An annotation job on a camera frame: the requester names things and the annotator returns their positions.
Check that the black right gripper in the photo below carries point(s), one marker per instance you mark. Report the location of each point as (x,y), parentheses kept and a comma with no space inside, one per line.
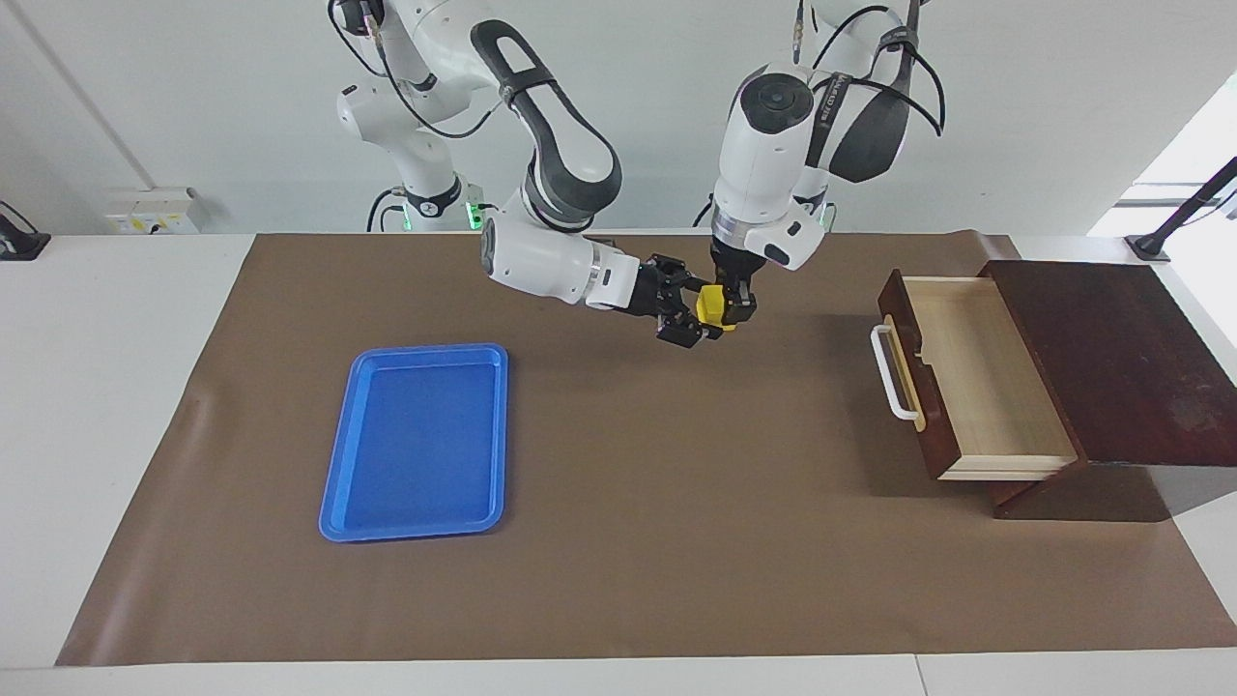
(655,290)

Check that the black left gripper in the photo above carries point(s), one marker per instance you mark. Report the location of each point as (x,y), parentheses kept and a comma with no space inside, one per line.
(736,266)

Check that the yellow cube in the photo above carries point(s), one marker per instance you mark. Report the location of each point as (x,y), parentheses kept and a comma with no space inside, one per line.
(713,307)

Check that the dark wooden drawer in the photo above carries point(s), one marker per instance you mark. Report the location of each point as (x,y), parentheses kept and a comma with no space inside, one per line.
(986,377)

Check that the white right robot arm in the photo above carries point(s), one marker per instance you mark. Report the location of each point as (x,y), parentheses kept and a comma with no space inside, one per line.
(541,261)

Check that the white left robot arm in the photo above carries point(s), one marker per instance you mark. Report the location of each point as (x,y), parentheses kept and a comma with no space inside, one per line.
(763,164)

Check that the dark wooden drawer cabinet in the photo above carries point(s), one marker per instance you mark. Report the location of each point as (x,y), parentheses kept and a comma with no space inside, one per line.
(1131,358)

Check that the brown paper table mat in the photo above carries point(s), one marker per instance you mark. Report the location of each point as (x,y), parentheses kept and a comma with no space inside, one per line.
(676,503)

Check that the blue plastic tray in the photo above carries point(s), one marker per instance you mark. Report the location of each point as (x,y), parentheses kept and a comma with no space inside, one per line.
(416,445)

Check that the black angled stand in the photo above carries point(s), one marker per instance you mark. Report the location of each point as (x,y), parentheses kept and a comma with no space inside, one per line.
(1184,215)

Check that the white wall socket box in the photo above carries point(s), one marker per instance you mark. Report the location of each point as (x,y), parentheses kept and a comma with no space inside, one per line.
(150,211)

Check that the black clamp mount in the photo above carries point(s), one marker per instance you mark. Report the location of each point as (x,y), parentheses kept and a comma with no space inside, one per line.
(19,242)

